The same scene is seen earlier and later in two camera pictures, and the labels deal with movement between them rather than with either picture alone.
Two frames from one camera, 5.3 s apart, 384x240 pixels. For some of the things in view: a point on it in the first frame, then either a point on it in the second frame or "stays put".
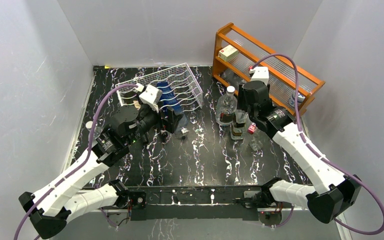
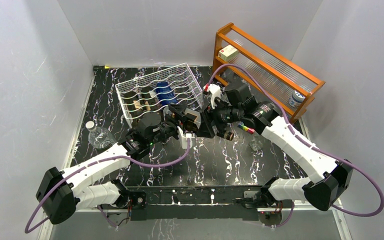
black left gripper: [172, 120] to [178, 111]
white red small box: [228, 53] stays put
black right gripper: [241, 101] to [207, 118]
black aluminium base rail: [231, 203] stays put
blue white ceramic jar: [300, 99] stays put
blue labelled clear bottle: [168, 99] stays put
